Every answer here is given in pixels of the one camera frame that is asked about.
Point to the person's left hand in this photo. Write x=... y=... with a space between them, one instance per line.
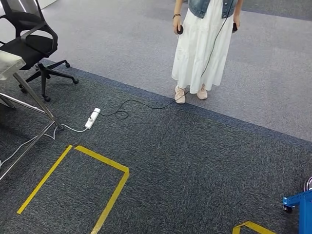
x=236 y=19

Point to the person's right hand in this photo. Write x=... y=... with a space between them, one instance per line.
x=176 y=24

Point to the black round controller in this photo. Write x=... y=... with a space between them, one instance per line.
x=180 y=30
x=234 y=27

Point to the blue metal shelf rack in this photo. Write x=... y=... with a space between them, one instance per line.
x=306 y=206

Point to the stainless steel workbench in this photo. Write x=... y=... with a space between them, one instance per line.
x=10 y=63

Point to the black wristband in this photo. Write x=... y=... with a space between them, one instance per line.
x=177 y=15

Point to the person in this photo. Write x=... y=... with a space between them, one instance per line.
x=199 y=48

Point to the white power strip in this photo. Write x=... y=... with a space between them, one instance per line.
x=92 y=118

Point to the yellow floor tape square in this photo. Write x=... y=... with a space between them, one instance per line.
x=114 y=193

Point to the black armrest office chair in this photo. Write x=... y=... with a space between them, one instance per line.
x=32 y=45

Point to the chrome stanchion post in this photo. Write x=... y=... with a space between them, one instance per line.
x=309 y=184

